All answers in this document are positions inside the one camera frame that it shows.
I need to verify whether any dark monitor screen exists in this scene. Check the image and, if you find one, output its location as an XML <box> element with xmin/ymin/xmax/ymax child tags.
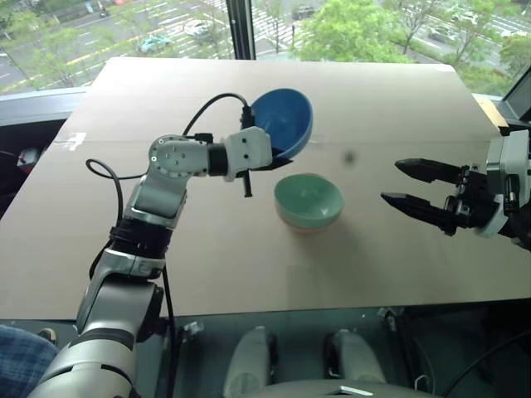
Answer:
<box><xmin>501</xmin><ymin>64</ymin><xmax>531</xmax><ymax>124</ymax></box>

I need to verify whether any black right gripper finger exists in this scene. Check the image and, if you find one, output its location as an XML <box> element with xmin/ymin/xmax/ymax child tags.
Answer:
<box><xmin>394</xmin><ymin>158</ymin><xmax>462</xmax><ymax>186</ymax></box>
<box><xmin>380</xmin><ymin>192</ymin><xmax>448</xmax><ymax>232</ymax></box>

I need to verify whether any black window frame post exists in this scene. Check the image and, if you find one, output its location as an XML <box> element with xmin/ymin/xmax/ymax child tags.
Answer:
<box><xmin>226</xmin><ymin>0</ymin><xmax>256</xmax><ymax>61</ymax></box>

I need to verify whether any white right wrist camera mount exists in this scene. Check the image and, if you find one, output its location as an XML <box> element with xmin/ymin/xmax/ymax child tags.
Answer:
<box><xmin>475</xmin><ymin>129</ymin><xmax>531</xmax><ymax>240</ymax></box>

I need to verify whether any grey right robot leg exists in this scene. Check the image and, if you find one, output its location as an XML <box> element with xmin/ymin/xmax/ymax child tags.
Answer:
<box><xmin>324</xmin><ymin>329</ymin><xmax>387</xmax><ymax>383</ymax></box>

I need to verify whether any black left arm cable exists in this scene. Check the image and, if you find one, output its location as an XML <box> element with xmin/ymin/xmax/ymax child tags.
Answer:
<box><xmin>85</xmin><ymin>93</ymin><xmax>255</xmax><ymax>398</ymax></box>

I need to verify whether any blue bowl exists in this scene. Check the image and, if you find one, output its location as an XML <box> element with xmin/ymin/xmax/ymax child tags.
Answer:
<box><xmin>250</xmin><ymin>87</ymin><xmax>314</xmax><ymax>161</ymax></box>

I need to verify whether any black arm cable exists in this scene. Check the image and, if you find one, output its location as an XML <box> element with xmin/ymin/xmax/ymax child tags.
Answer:
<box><xmin>440</xmin><ymin>329</ymin><xmax>531</xmax><ymax>398</ymax></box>
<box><xmin>85</xmin><ymin>93</ymin><xmax>255</xmax><ymax>398</ymax></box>

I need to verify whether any grey robot leg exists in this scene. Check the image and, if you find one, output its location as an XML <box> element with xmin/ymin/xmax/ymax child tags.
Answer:
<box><xmin>222</xmin><ymin>326</ymin><xmax>278</xmax><ymax>398</ymax></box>
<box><xmin>324</xmin><ymin>329</ymin><xmax>387</xmax><ymax>383</ymax></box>

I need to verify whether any person's blue jeans leg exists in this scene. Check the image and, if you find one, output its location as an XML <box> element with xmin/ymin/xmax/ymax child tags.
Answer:
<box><xmin>0</xmin><ymin>324</ymin><xmax>60</xmax><ymax>398</ymax></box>

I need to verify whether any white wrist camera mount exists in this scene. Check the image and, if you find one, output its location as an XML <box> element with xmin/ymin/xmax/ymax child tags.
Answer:
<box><xmin>223</xmin><ymin>126</ymin><xmax>275</xmax><ymax>183</ymax></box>
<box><xmin>475</xmin><ymin>129</ymin><xmax>531</xmax><ymax>240</ymax></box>

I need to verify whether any brown cardboard sheet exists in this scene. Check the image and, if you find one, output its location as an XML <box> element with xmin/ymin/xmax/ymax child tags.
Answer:
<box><xmin>0</xmin><ymin>56</ymin><xmax>531</xmax><ymax>322</ymax></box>

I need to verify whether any green bowl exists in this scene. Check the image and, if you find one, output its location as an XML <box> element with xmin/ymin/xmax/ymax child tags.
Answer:
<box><xmin>273</xmin><ymin>173</ymin><xmax>345</xmax><ymax>231</ymax></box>

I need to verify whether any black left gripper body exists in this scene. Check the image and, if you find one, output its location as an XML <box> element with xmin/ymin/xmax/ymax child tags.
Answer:
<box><xmin>233</xmin><ymin>163</ymin><xmax>275</xmax><ymax>198</ymax></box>

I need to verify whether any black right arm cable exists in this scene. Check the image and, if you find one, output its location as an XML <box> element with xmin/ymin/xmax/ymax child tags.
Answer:
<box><xmin>440</xmin><ymin>329</ymin><xmax>531</xmax><ymax>398</ymax></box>

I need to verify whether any grey robot torso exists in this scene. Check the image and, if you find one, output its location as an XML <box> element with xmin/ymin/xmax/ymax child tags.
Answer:
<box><xmin>251</xmin><ymin>379</ymin><xmax>417</xmax><ymax>398</ymax></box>

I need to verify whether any light wooden board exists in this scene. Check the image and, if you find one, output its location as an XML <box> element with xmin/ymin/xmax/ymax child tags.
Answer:
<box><xmin>472</xmin><ymin>97</ymin><xmax>509</xmax><ymax>130</ymax></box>

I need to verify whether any grey left robot leg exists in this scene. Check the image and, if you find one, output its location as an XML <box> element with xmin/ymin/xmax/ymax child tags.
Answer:
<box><xmin>222</xmin><ymin>326</ymin><xmax>278</xmax><ymax>398</ymax></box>

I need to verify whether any red and white object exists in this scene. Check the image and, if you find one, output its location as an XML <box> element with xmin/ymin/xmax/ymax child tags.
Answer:
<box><xmin>16</xmin><ymin>148</ymin><xmax>45</xmax><ymax>167</ymax></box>

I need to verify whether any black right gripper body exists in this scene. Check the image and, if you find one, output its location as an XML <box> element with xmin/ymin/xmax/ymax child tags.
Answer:
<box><xmin>443</xmin><ymin>164</ymin><xmax>505</xmax><ymax>238</ymax></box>

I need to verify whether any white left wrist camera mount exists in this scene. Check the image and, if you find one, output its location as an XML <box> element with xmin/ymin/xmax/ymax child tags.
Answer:
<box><xmin>223</xmin><ymin>126</ymin><xmax>275</xmax><ymax>183</ymax></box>

